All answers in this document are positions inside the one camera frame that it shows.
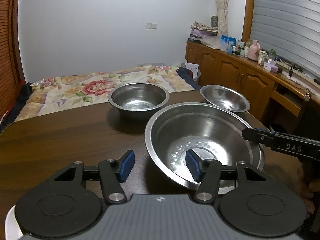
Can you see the floral square plate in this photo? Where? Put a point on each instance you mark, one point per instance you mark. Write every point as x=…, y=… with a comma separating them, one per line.
x=11, y=228

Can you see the white paper bag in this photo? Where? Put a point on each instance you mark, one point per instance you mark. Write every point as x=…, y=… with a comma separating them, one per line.
x=194, y=68

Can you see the wooden sideboard cabinet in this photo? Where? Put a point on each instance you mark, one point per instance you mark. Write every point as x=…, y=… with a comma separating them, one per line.
x=278, y=103

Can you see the brown louvered wardrobe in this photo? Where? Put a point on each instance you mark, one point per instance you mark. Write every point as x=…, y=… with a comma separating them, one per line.
x=12, y=76

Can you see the floral bed quilt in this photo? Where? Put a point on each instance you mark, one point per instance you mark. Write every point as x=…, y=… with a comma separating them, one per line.
x=67, y=92

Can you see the pink thermos jug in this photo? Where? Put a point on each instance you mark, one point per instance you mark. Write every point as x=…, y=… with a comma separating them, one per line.
x=253, y=51

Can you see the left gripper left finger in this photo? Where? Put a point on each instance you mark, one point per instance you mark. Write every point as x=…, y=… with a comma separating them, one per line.
x=114, y=172

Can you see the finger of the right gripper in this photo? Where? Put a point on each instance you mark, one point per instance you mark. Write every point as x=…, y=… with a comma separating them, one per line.
x=284, y=143

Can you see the right hand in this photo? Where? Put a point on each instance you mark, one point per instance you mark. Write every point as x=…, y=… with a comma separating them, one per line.
x=307, y=189

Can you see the beige tied curtain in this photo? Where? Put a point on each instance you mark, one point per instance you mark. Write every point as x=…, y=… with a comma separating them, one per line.
x=222, y=16

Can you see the dark clothes on bed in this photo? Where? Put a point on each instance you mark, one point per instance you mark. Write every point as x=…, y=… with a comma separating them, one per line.
x=15, y=108

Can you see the blue tissue package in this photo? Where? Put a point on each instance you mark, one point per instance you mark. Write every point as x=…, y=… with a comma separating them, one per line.
x=227, y=43

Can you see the medium deep steel bowl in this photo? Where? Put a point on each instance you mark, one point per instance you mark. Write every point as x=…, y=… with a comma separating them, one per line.
x=138, y=101

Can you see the pink tissue box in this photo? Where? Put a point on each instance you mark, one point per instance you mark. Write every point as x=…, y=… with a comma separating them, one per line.
x=270, y=66

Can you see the stack of folded cloths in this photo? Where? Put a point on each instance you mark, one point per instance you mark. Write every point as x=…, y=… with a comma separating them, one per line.
x=200, y=31

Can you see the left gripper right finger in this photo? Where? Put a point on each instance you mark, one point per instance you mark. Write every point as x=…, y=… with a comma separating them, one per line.
x=207, y=172

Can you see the large steel bowl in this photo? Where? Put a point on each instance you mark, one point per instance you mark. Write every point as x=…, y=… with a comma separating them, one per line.
x=211, y=132

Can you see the grey window blind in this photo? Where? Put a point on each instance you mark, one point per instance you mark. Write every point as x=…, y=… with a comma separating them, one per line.
x=291, y=28

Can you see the white wall switch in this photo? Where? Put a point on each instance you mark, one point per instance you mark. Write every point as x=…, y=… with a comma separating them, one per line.
x=151, y=26

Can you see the small shallow steel bowl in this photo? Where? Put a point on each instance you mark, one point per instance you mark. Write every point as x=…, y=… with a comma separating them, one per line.
x=225, y=98

